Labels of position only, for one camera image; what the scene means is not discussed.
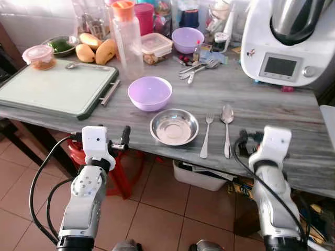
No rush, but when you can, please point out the steel table spoon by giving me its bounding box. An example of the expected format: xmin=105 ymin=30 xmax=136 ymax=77
xmin=220 ymin=104 xmax=235 ymax=159

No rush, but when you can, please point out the red plastic stool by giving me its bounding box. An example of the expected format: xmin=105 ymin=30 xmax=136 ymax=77
xmin=68 ymin=139 xmax=144 ymax=199

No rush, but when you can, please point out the grey wood pattern counter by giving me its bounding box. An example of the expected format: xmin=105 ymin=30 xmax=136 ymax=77
xmin=0 ymin=50 xmax=335 ymax=199

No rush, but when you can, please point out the steel fork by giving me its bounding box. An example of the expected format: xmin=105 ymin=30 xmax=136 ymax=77
xmin=199 ymin=113 xmax=215 ymax=159
xmin=178 ymin=59 xmax=220 ymax=79

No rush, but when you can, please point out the large purple plastic bowl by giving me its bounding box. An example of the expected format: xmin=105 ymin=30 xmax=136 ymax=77
xmin=128 ymin=76 xmax=173 ymax=112

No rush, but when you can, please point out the round steel dish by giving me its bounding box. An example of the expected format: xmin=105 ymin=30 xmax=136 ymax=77
xmin=150 ymin=108 xmax=199 ymax=146

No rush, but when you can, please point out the white plastic bin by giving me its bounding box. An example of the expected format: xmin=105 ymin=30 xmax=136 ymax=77
xmin=173 ymin=159 xmax=231 ymax=191

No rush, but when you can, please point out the yellow mango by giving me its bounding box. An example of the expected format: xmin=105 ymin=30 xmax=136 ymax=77
xmin=79 ymin=32 xmax=103 ymax=50
xmin=76 ymin=44 xmax=96 ymax=63
xmin=95 ymin=38 xmax=117 ymax=65

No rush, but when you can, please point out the pale green cutting board tray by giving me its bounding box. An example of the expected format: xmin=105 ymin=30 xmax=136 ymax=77
xmin=0 ymin=59 xmax=121 ymax=121

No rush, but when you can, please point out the clear bottle with orange cap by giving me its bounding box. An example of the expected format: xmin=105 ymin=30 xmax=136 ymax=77
xmin=110 ymin=0 xmax=144 ymax=80

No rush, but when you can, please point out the small steel spoon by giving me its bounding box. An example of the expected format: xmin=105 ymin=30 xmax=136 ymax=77
xmin=65 ymin=61 xmax=111 ymax=71

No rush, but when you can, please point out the clear lidded food container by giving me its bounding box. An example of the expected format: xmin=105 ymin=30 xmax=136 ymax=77
xmin=140 ymin=32 xmax=173 ymax=65

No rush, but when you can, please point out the white kitchen cooking machine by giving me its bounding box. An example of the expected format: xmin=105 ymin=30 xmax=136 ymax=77
xmin=241 ymin=0 xmax=335 ymax=88

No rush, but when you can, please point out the blue and yellow bag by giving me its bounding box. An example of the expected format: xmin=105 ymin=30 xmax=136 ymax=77
xmin=293 ymin=201 xmax=335 ymax=246

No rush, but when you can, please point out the grey robot right leg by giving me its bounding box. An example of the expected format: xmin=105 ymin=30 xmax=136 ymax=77
xmin=189 ymin=239 xmax=226 ymax=251

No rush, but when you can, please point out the bowl with green fruit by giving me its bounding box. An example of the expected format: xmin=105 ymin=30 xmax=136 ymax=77
xmin=42 ymin=35 xmax=79 ymax=58

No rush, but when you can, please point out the small purple plastic bowl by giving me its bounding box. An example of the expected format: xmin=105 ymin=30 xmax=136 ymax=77
xmin=172 ymin=27 xmax=205 ymax=54

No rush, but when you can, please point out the small pink lidded container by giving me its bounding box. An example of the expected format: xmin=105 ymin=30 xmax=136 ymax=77
xmin=22 ymin=45 xmax=56 ymax=71

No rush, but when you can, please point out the magenta plastic cup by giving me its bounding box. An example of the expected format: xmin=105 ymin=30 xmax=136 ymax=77
xmin=134 ymin=3 xmax=155 ymax=36

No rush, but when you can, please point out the glass jar with utensils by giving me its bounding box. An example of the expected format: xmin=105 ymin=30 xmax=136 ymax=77
xmin=73 ymin=0 xmax=110 ymax=40

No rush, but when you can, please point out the dark blue cup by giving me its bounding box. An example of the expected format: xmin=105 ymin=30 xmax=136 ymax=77
xmin=178 ymin=0 xmax=200 ymax=29

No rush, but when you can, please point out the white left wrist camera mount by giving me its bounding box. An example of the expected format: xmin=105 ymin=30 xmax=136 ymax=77
xmin=81 ymin=125 xmax=116 ymax=170

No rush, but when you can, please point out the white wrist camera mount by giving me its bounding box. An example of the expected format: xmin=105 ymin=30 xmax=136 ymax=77
xmin=255 ymin=125 xmax=292 ymax=170
xmin=81 ymin=125 xmax=116 ymax=170

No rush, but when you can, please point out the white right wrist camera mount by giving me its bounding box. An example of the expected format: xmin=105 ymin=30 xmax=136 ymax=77
xmin=255 ymin=125 xmax=292 ymax=170

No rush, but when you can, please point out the short black left arm cable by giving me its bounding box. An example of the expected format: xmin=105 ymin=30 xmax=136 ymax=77
xmin=46 ymin=178 xmax=79 ymax=239

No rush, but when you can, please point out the long black left arm cable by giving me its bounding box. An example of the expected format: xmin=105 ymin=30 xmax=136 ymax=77
xmin=29 ymin=135 xmax=84 ymax=246

